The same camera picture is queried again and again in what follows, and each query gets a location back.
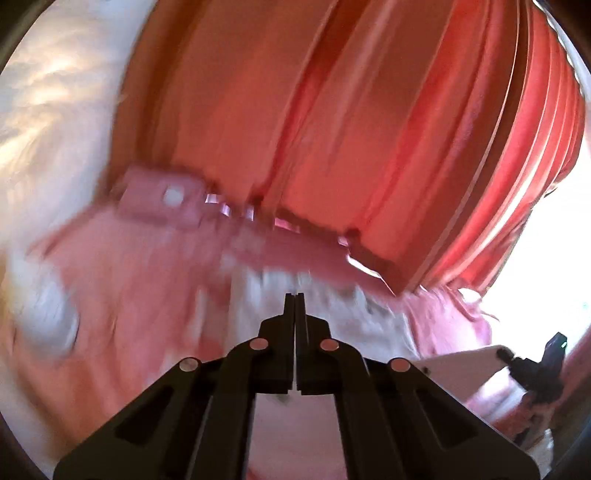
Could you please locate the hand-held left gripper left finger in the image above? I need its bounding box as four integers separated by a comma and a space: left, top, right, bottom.
53, 293, 296, 480

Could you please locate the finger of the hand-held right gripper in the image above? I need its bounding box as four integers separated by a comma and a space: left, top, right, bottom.
416, 345, 511, 407

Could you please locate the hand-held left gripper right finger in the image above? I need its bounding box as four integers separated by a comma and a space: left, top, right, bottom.
295, 293, 541, 480

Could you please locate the grey knitted garment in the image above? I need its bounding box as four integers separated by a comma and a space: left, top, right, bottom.
226, 270, 421, 365

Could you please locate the pink fleece blanket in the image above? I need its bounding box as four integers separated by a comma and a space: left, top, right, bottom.
0, 203, 497, 480

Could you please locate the pink pillow with white dot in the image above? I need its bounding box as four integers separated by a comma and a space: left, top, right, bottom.
117, 166, 207, 232

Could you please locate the orange curtain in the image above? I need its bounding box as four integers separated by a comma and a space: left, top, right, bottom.
106, 0, 587, 296

